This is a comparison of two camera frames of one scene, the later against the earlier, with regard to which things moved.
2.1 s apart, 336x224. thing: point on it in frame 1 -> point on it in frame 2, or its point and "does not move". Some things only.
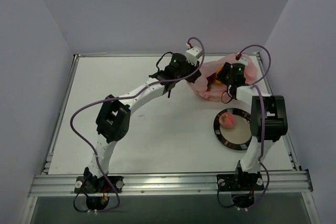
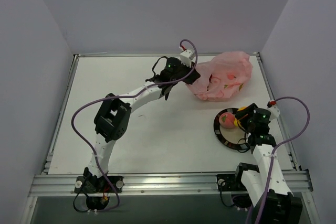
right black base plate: [246, 181] does not move
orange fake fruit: [218, 82] -> [238, 122]
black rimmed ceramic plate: [238, 137] does not move
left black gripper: [192, 71] does not move
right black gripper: [224, 73] -> [242, 115]
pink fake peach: [227, 120] does not move
